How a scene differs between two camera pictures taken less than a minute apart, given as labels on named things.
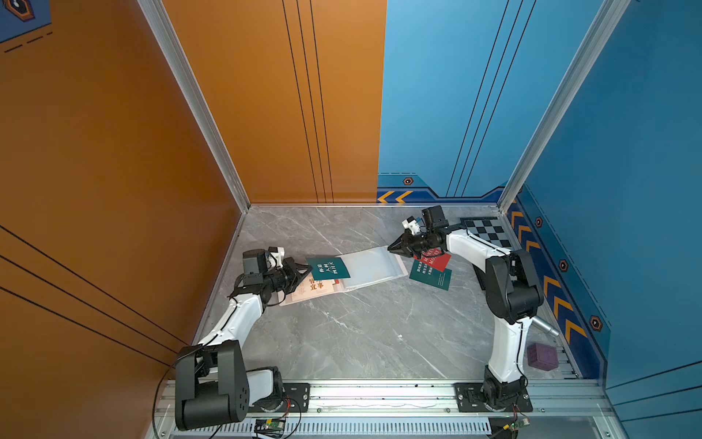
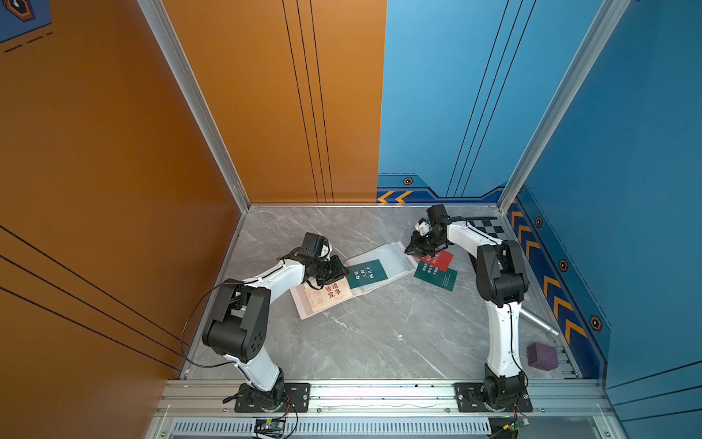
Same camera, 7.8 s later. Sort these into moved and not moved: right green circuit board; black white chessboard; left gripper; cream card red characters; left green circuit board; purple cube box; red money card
Moved: left gripper; cream card red characters
Not moved: red money card; purple cube box; left green circuit board; black white chessboard; right green circuit board
